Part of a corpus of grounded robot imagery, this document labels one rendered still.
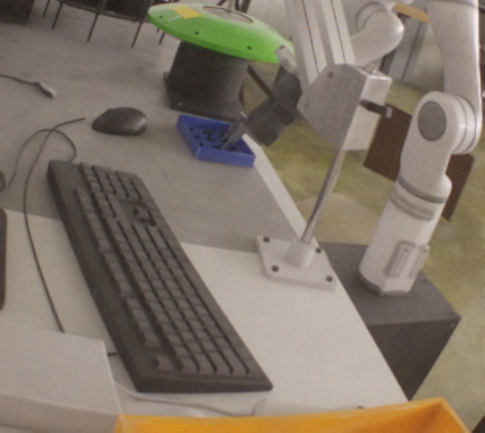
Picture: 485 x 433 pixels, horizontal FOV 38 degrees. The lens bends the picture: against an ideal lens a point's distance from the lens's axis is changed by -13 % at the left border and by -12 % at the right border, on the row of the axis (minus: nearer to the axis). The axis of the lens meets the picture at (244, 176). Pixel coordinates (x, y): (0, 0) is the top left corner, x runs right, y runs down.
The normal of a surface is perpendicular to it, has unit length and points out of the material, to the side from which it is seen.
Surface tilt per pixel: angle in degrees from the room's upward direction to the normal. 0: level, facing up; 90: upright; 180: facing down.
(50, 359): 0
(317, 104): 90
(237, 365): 6
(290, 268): 0
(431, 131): 94
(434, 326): 90
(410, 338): 90
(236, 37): 23
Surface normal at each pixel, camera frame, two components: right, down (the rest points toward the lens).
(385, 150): -0.38, 0.25
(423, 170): -0.69, 0.07
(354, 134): 0.64, 0.48
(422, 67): 0.24, 0.45
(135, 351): 0.16, -0.88
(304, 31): 0.69, -0.15
